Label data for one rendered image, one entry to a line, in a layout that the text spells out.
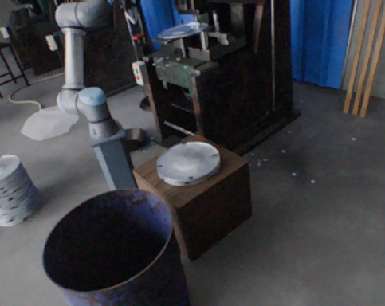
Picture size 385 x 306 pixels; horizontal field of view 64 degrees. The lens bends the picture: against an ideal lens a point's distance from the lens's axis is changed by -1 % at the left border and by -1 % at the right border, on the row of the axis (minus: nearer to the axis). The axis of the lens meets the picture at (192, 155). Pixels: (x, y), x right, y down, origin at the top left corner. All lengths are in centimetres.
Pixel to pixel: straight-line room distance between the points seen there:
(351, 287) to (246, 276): 41
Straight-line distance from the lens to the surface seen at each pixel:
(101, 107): 158
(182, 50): 187
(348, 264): 152
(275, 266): 146
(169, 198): 129
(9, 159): 214
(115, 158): 168
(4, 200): 204
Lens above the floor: 120
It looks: 34 degrees down
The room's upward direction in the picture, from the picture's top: 11 degrees counter-clockwise
